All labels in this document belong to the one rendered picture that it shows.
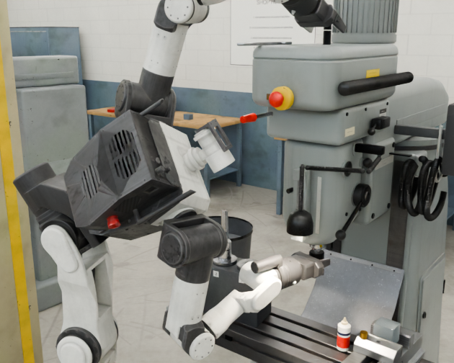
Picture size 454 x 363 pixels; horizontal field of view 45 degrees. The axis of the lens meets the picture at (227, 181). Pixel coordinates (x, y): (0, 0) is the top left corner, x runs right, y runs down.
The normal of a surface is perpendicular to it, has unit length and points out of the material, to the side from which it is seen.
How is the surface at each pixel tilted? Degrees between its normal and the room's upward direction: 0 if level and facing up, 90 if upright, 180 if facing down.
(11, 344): 90
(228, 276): 90
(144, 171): 65
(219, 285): 90
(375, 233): 90
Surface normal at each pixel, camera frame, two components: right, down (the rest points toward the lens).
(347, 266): -0.54, -0.25
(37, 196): -0.26, 0.26
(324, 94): 0.04, 0.26
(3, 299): 0.80, 0.16
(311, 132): -0.61, 0.21
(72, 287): -0.29, 0.63
